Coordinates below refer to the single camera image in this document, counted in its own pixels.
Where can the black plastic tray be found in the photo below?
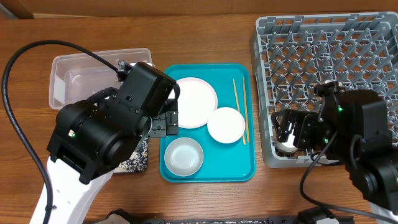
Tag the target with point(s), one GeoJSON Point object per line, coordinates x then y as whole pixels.
{"type": "Point", "coordinates": [140, 161]}

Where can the left wooden chopstick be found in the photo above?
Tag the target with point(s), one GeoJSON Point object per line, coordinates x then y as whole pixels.
{"type": "Point", "coordinates": [238, 108]}

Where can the white rice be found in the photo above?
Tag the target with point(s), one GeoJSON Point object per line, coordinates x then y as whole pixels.
{"type": "Point", "coordinates": [136, 160]}

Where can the grey dishwasher rack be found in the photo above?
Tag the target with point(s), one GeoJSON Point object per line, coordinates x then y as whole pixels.
{"type": "Point", "coordinates": [291, 54]}

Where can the white bowl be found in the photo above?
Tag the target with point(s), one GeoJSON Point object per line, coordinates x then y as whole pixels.
{"type": "Point", "coordinates": [226, 125]}

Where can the white cup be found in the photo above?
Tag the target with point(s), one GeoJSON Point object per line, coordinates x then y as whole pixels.
{"type": "Point", "coordinates": [286, 147]}

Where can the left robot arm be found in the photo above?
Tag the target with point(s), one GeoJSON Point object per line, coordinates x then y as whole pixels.
{"type": "Point", "coordinates": [93, 136]}

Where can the clear plastic bin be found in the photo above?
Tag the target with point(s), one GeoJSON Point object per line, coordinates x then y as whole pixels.
{"type": "Point", "coordinates": [75, 77]}

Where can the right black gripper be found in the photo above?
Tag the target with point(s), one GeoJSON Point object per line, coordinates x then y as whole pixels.
{"type": "Point", "coordinates": [303, 118]}

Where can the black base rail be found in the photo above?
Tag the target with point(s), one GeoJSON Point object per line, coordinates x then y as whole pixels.
{"type": "Point", "coordinates": [121, 216]}

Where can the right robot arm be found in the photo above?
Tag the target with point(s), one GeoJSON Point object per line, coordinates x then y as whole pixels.
{"type": "Point", "coordinates": [350, 127]}

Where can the right wooden chopstick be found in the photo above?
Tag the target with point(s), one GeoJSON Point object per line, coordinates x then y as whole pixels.
{"type": "Point", "coordinates": [246, 111]}

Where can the grey bowl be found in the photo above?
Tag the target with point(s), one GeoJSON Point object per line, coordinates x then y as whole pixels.
{"type": "Point", "coordinates": [184, 157]}

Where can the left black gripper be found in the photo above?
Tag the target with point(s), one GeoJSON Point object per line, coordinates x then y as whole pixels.
{"type": "Point", "coordinates": [167, 121]}

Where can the wooden chopstick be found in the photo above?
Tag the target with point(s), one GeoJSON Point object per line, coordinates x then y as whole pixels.
{"type": "Point", "coordinates": [238, 108]}
{"type": "Point", "coordinates": [246, 111]}

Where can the teal plastic tray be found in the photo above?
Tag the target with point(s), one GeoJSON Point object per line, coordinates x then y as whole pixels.
{"type": "Point", "coordinates": [222, 162]}

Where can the large white plate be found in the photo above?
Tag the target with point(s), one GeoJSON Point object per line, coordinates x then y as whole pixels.
{"type": "Point", "coordinates": [196, 102]}

